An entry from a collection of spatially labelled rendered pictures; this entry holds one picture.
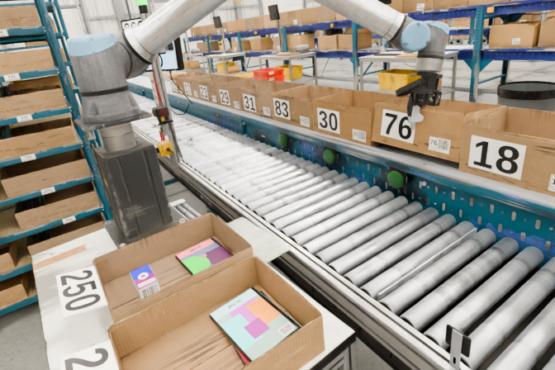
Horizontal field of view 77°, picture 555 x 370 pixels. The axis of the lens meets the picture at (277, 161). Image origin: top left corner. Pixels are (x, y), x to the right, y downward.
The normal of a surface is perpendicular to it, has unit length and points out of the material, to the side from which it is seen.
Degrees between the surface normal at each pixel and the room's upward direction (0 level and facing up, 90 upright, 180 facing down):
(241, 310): 0
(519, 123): 90
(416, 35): 92
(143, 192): 90
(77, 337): 0
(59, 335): 0
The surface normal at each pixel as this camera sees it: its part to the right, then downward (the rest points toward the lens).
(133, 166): 0.60, 0.22
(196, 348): -0.13, -0.94
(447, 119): -0.82, 0.18
